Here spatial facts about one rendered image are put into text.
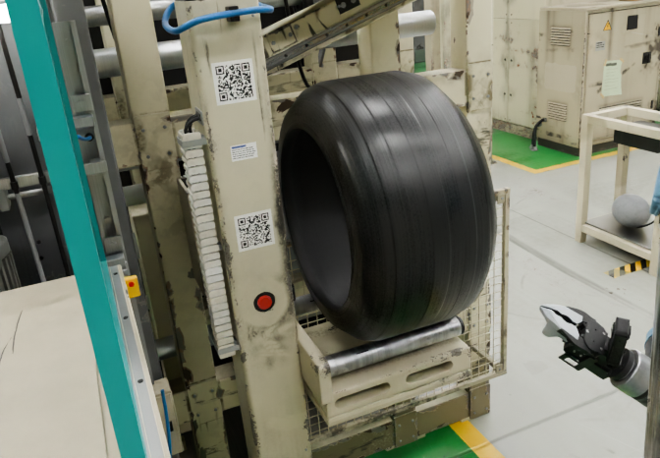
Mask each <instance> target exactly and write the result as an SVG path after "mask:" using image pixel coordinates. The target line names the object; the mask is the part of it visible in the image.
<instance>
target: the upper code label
mask: <svg viewBox="0 0 660 458"><path fill-rule="evenodd" d="M211 68H212V75H213V82H214V88H215V94H216V101H217V106H218V105H225V104H231V103H237V102H244V101H250V100H256V99H257V97H256V89H255V81H254V73H253V66H252V58H248V59H242V60H234V61H227V62H219V63H212V64H211Z"/></svg>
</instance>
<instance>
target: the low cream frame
mask: <svg viewBox="0 0 660 458"><path fill-rule="evenodd" d="M620 116H621V119H620V120H617V119H613V118H616V117H620ZM633 116H634V117H639V118H644V119H649V120H654V121H659V122H660V111H656V110H650V109H644V108H639V107H633V106H629V105H625V106H622V107H616V108H611V109H606V110H602V111H597V112H592V113H586V114H582V117H581V134H580V151H579V168H578V184H577V217H576V233H575V241H577V242H579V243H582V242H585V241H586V234H588V235H590V236H593V237H595V238H597V239H600V240H602V241H604V242H607V243H609V244H611V245H613V246H616V247H618V248H620V249H623V250H625V251H627V252H630V253H632V254H634V255H637V256H639V257H641V258H645V259H647V260H650V265H649V274H650V275H652V276H654V277H657V265H658V252H659V238H660V229H659V215H658V216H655V218H654V220H653V221H652V222H648V220H649V219H650V216H651V214H650V213H649V209H650V205H649V203H648V202H647V201H646V200H645V199H644V198H643V197H641V196H639V195H635V194H626V188H627V177H628V166H629V155H630V146H631V147H634V148H638V149H642V150H646V151H650V152H654V153H660V124H656V123H651V122H646V121H641V120H639V121H635V122H632V120H633ZM593 125H596V126H600V127H605V128H609V129H614V143H617V144H618V155H617V167H616V180H615V192H614V202H613V204H612V213H608V214H604V215H601V216H597V217H594V218H590V219H587V214H588V199H589V184H590V169H591V153H592V139H593ZM653 223H654V224H653Z"/></svg>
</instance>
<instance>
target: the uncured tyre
mask: <svg viewBox="0 0 660 458"><path fill-rule="evenodd" d="M278 171H279V182H280V189H281V197H282V205H283V210H284V216H285V220H286V225H287V229H288V233H289V237H290V241H291V244H292V248H293V251H294V254H295V257H296V260H297V263H298V266H299V269H300V271H301V274H302V278H303V280H304V282H305V285H306V287H307V289H308V291H309V293H310V295H311V297H312V299H313V300H314V302H315V304H316V305H317V306H318V308H319V309H320V311H321V312H322V313H323V315H324V316H325V317H326V318H327V319H328V320H329V321H330V322H331V323H332V324H333V325H334V326H336V327H337V328H339V329H341V330H343V331H344V332H346V333H348V334H350V335H352V336H353V337H354V338H356V339H359V340H363V341H380V340H385V339H388V338H391V337H394V336H397V335H400V334H404V333H407V332H410V331H413V330H416V329H419V328H423V327H425V326H428V325H431V324H434V323H437V322H441V321H444V320H447V319H450V318H452V317H454V316H456V315H458V314H459V313H461V312H462V311H463V310H465V309H466V308H468V307H469V306H470V305H471V304H472V303H473V302H474V301H475V299H476V298H477V296H478V295H479V293H480V291H481V289H482V287H483V285H484V282H485V279H486V277H487V274H488V271H489V268H490V266H491V263H492V259H493V257H494V252H495V246H496V237H497V210H496V201H495V194H494V188H493V183H492V179H491V174H490V171H489V167H488V164H487V161H486V158H485V155H484V152H483V149H482V147H481V144H480V142H479V140H478V138H477V136H476V134H475V132H474V130H473V128H472V126H471V124H470V123H469V121H468V119H467V117H466V116H465V114H464V113H463V112H462V110H461V109H460V108H459V107H458V106H457V104H456V103H455V102H454V101H453V100H452V99H451V98H450V97H449V96H448V95H446V94H445V93H444V92H443V91H442V90H441V89H440V88H439V87H438V86H437V85H436V84H434V83H433V82H432V81H430V80H429V79H427V78H425V77H423V76H421V75H418V74H414V73H409V72H402V71H388V72H381V73H374V74H368V75H361V76H355V77H348V78H342V79H336V80H329V81H323V82H320V83H317V84H315V85H313V86H310V87H308V88H306V89H305V90H303V91H302V92H301V93H300V95H299V96H298V98H297V99H296V100H295V102H294V103H293V105H292V106H291V108H290V109H289V111H288V112H287V114H286V115H285V117H284V120H283V123H282V126H281V131H280V137H279V146H278Z"/></svg>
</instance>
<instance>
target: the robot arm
mask: <svg viewBox="0 0 660 458"><path fill-rule="evenodd" d="M649 213H650V214H652V215H654V216H658V215H659V229H660V165H659V170H658V174H657V178H656V183H655V187H654V191H653V196H652V200H651V205H650V209H649ZM539 309H540V311H541V313H542V314H543V316H544V317H545V320H546V321H547V323H546V324H545V326H544V327H543V329H542V334H543V335H545V336H546V337H560V338H561V339H562V342H564V349H563V350H564V352H565V353H564V354H562V355H560V356H559V357H558V358H559V359H560V360H562V361H564V362H565V363H567V364H568V365H570V366H571V367H573V368H574V369H576V370H577V371H580V370H582V369H584V368H586V369H587V370H589V371H590V372H592V373H594V374H595V375H597V376H598V377H600V378H601V379H605V378H607V377H610V382H611V384H612V385H613V386H615V387H616V388H618V389H619V390H621V391H622V392H624V393H625V394H627V395H628V396H630V397H631V398H633V399H634V400H636V401H637V402H639V403H640V404H642V405H643V406H645V407H646V408H647V413H646V427H645V441H644V454H643V458H660V238H659V252H658V265H657V278H656V292H655V306H654V319H653V327H652V328H651V329H650V330H649V331H648V332H647V334H646V340H645V343H644V350H645V355H644V354H643V353H641V352H640V351H638V350H636V349H630V350H629V349H628V348H625V347H626V344H627V341H628V340H629V339H630V336H631V334H632V327H631V326H630V320H629V319H627V318H622V317H616V320H615V322H613V325H612V327H611V338H610V337H609V336H608V333H607V332H606V330H605V328H604V327H603V326H601V325H600V324H599V323H598V322H597V321H596V319H594V318H592V317H591V316H590V315H588V314H587V313H586V312H584V311H582V310H579V309H575V308H572V307H565V306H560V305H552V304H544V305H540V308H539ZM567 358H570V359H572V360H573V361H575V362H576V363H577V365H575V366H574V365H572V364H571V363H569V362H568V361H566V360H565V359H567Z"/></svg>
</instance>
